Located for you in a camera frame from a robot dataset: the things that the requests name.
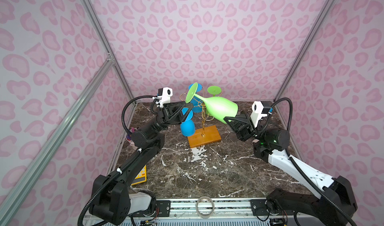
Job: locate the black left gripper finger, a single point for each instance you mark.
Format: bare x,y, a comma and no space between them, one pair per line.
175,108
181,115

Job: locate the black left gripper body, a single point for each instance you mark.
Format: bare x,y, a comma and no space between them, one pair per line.
159,121

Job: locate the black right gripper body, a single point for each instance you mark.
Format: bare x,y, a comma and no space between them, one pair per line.
252,132

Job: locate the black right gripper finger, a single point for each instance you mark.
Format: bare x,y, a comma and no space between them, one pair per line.
241,118
240,131

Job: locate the blue wine glass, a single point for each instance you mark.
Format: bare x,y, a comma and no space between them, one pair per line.
188,126
198,104

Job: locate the green wine glass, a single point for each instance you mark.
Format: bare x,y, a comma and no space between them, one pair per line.
218,107
214,90

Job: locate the gold wire rack wooden base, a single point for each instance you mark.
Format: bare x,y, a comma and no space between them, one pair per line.
204,135

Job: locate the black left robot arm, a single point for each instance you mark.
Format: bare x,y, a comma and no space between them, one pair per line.
111,200

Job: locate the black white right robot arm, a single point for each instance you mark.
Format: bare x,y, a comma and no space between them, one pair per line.
331,200

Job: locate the pink pen holder cup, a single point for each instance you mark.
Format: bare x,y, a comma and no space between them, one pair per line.
128,136

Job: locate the yellow calculator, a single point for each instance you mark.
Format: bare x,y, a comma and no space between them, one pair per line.
141,177

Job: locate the clear tape roll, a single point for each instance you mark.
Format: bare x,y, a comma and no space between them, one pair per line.
205,207

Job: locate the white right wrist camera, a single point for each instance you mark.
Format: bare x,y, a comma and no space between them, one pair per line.
260,109

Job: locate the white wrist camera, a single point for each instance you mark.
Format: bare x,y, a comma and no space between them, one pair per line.
260,109
163,96

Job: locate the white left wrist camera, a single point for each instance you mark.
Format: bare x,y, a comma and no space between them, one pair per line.
163,96

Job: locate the aluminium frame strut left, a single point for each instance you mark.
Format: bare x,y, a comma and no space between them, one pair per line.
20,191

